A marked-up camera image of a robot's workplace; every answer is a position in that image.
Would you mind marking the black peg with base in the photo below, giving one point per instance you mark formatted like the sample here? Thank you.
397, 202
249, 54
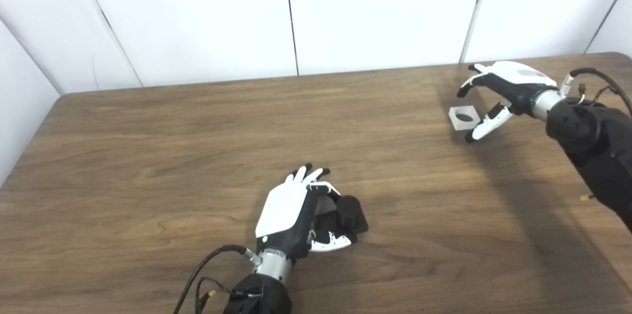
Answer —
348, 213

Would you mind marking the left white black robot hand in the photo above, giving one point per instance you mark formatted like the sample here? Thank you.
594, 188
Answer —
284, 208

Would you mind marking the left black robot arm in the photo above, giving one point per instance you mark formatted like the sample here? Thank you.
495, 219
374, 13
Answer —
261, 289

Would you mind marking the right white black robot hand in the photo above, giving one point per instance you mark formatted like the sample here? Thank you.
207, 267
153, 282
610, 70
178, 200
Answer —
513, 82

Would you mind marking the white square piece with hole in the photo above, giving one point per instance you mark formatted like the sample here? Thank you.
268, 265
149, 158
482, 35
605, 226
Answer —
456, 124

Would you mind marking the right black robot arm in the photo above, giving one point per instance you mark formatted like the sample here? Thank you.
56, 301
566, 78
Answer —
597, 141

